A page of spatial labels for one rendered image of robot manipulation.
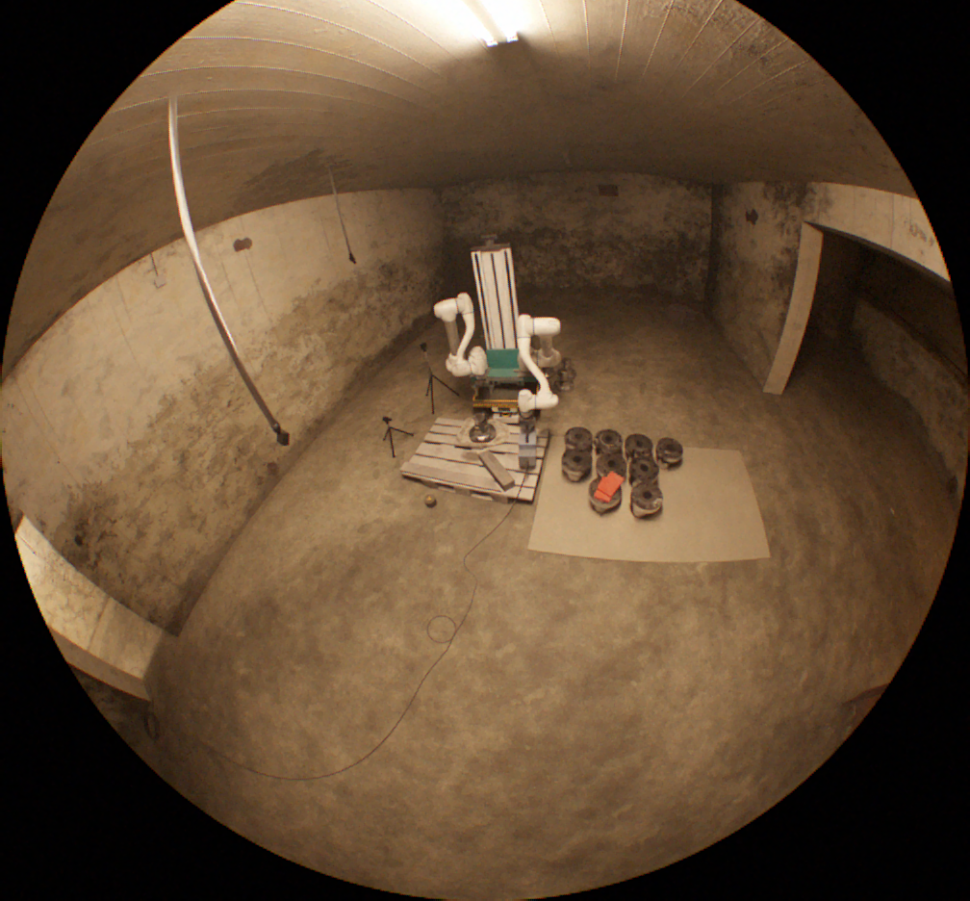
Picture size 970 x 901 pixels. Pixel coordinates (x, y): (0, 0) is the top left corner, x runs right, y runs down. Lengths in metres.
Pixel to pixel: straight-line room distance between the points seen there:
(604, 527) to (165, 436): 3.94
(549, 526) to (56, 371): 4.38
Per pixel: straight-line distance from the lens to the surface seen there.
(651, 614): 2.20
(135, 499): 3.39
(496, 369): 2.94
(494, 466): 2.39
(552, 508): 2.37
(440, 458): 2.71
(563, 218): 6.64
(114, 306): 3.29
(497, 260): 2.65
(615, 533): 2.32
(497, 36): 1.51
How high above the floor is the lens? 2.03
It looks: 39 degrees down
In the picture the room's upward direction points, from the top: 11 degrees counter-clockwise
